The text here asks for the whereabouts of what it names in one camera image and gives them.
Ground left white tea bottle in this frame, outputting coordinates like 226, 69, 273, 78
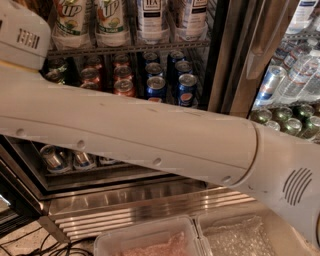
136, 0, 169, 45

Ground left 7up bottle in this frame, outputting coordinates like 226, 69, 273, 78
52, 0, 92, 50

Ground front left Coca-Cola can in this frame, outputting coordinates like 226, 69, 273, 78
80, 82, 100, 91

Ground coca-cola can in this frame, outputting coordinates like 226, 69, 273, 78
80, 82, 100, 91
113, 79, 136, 97

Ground right 7up bottle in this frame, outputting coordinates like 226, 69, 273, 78
95, 0, 129, 47

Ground right white tea bottle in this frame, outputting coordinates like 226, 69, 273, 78
175, 0, 208, 41

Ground front left Red Bull can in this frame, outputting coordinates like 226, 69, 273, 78
40, 145, 70, 173

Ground front right Red Bull can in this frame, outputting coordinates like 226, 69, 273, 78
98, 157, 119, 165

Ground pepsi can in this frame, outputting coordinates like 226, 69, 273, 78
176, 74, 197, 107
146, 76, 167, 102

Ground steel fridge door frame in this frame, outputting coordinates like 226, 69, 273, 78
199, 0, 300, 118

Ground front right Coca-Cola can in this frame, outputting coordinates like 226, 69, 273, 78
113, 79, 136, 97

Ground black floor cables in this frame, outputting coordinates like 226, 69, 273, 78
0, 226, 94, 256

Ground front middle Red Bull can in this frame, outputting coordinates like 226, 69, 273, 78
73, 151, 96, 170

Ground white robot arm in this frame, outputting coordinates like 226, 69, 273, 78
0, 0, 320, 245

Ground Red Bull can behind glass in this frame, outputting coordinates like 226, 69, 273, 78
254, 65, 287, 107

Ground clear plastic bin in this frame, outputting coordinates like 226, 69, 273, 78
94, 215, 204, 256
195, 202, 319, 256

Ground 7up bottle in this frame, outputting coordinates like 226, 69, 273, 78
95, 0, 129, 47
52, 0, 92, 50

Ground right clear plastic bin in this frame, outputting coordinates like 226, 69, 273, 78
195, 202, 319, 256

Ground white tea bottle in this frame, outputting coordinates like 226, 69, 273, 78
136, 0, 169, 45
175, 0, 208, 41

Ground left clear plastic bin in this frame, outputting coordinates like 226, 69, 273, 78
94, 215, 204, 256

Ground front right Pepsi can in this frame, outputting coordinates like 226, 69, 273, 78
176, 74, 197, 107

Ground front left Pepsi can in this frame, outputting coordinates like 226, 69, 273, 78
146, 76, 167, 102

